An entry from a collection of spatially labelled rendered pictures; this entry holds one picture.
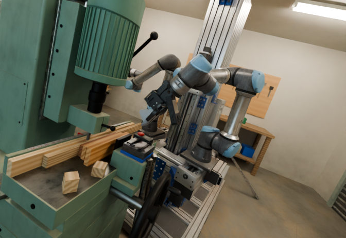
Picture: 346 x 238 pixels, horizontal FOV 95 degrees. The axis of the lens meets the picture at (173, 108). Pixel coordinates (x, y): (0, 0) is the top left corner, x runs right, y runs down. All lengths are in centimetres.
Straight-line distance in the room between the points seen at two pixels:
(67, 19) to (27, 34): 15
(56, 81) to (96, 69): 19
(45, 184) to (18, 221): 14
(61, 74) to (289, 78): 388
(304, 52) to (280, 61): 42
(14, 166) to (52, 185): 11
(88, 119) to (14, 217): 34
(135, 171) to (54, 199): 24
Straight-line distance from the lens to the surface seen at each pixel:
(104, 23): 58
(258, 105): 388
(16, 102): 81
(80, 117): 69
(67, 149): 68
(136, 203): 68
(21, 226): 71
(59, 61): 70
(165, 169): 127
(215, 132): 108
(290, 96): 406
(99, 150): 67
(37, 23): 74
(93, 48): 58
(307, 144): 435
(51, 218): 56
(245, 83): 96
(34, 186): 60
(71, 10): 70
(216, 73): 89
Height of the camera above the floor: 128
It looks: 10 degrees down
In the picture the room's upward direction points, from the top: 18 degrees clockwise
